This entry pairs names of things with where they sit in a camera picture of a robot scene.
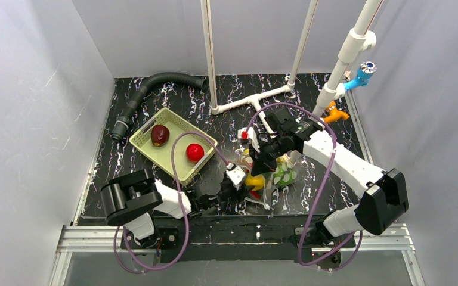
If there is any clear polka dot zip bag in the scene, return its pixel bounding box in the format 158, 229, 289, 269
237, 148, 299, 210

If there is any red fake apple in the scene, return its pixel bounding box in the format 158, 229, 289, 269
185, 143, 205, 163

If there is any purple fake sweet potato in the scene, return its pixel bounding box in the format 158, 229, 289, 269
151, 125, 170, 147

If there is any pale green plastic basket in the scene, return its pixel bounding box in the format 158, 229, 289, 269
130, 108, 218, 186

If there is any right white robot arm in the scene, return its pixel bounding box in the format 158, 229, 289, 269
238, 103, 409, 245

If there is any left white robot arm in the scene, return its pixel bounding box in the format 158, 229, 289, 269
100, 167, 251, 240

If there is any red fake chili pepper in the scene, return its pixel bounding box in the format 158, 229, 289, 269
249, 191, 261, 200

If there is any yellow fake bell pepper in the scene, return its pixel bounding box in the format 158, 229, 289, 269
245, 175, 265, 191

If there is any green fake vegetable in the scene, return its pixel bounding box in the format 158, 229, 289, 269
271, 163, 298, 187

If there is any orange plastic faucet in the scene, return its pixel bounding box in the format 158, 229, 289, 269
322, 101, 350, 123

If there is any blue plastic faucet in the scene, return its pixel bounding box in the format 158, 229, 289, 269
344, 61, 377, 91

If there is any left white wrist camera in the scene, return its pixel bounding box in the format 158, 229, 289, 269
225, 162, 247, 189

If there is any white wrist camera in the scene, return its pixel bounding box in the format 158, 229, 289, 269
237, 127, 260, 152
225, 162, 247, 189

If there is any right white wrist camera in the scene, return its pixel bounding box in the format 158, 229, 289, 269
237, 127, 260, 152

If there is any black corrugated hose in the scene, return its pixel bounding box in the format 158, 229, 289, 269
110, 72, 208, 142

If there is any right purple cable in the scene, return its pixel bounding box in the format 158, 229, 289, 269
246, 102, 364, 272

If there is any white PVC pipe frame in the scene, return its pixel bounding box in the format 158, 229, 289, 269
200, 0, 386, 165

